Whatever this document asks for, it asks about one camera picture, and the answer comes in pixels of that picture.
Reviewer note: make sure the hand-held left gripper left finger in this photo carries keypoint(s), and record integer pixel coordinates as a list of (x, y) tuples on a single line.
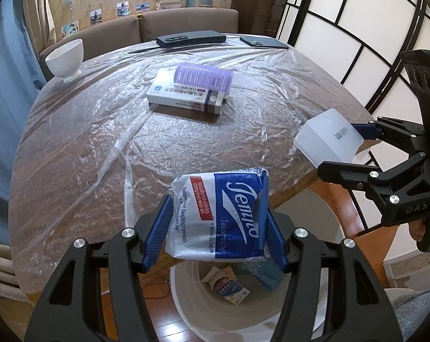
[(156, 237)]

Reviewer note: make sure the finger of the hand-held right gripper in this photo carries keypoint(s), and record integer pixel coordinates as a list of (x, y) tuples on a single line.
[(366, 130), (346, 172)]

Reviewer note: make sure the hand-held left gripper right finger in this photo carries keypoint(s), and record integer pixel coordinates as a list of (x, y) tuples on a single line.
[(276, 245)]

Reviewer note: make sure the translucent white plastic box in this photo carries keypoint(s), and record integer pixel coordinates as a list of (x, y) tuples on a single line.
[(325, 139)]

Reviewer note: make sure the white round waste bin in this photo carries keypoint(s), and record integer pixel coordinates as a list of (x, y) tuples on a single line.
[(307, 217)]

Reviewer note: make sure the blue white tissue packet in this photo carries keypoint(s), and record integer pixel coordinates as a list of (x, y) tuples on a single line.
[(232, 213)]

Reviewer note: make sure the person's right hand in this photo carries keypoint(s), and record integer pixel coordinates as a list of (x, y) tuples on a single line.
[(417, 228)]

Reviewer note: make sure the teal crumpled wrapper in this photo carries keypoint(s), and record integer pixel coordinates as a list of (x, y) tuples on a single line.
[(268, 276)]

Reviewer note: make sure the crumpled printed packet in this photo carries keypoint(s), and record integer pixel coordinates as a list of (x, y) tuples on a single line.
[(225, 286)]

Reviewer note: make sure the black framed paper screen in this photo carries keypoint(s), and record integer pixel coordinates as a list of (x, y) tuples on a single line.
[(343, 53)]

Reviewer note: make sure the clear plastic table cover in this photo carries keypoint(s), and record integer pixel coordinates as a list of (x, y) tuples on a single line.
[(94, 131)]

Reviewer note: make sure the dark smartphone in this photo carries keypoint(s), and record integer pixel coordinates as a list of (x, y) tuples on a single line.
[(265, 42)]

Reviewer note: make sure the white medicine box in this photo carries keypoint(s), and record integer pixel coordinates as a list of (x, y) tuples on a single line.
[(172, 96)]

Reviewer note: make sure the grey trouser leg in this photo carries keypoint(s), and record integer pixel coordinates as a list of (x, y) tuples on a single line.
[(410, 313)]

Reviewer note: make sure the beige ribbed fabric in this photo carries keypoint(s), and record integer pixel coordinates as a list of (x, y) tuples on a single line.
[(1, 267)]

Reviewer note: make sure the dark wooden cabinet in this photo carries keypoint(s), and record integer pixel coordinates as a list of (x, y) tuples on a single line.
[(261, 3)]

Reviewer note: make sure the purple ribbed hair roller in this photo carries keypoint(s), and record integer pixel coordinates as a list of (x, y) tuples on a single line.
[(204, 76)]

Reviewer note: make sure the black pen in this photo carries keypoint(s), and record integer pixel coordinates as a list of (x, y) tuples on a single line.
[(143, 50)]

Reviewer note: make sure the black flat case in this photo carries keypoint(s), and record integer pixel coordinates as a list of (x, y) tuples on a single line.
[(190, 38)]

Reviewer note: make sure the white ceramic bowl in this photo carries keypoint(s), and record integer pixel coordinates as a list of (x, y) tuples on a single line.
[(65, 58)]

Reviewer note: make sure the blue curtain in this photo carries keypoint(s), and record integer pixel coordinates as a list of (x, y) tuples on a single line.
[(5, 96)]

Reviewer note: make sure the brown sofa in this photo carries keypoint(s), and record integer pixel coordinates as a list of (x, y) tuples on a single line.
[(186, 23)]

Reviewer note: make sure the small grey cylinder speaker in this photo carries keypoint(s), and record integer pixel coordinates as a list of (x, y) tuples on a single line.
[(191, 1)]

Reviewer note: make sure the stack of books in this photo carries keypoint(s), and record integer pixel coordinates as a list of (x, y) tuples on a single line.
[(170, 0)]

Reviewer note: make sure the beige curtain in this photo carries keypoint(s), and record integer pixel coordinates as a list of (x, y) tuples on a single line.
[(37, 10)]

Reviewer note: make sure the wall photo print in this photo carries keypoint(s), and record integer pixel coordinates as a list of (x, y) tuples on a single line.
[(124, 9), (71, 30), (96, 17), (142, 7)]

